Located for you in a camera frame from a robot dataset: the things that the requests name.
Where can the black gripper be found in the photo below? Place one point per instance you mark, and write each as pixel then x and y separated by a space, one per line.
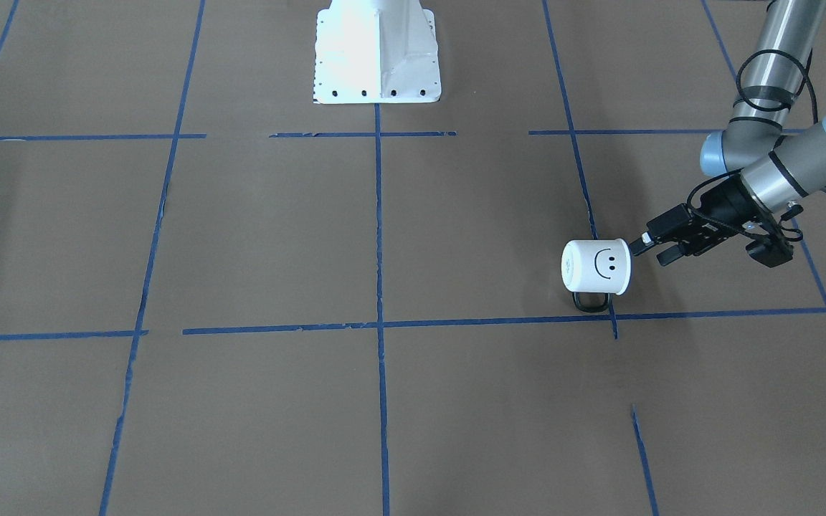
pixel 725 202

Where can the white smiley mug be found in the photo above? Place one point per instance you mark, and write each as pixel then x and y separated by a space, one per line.
pixel 596 266

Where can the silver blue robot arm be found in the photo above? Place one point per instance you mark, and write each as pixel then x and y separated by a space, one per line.
pixel 757 176

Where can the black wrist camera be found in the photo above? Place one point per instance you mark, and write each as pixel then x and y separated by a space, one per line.
pixel 770 251

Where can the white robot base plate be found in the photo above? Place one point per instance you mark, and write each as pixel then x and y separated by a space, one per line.
pixel 376 52

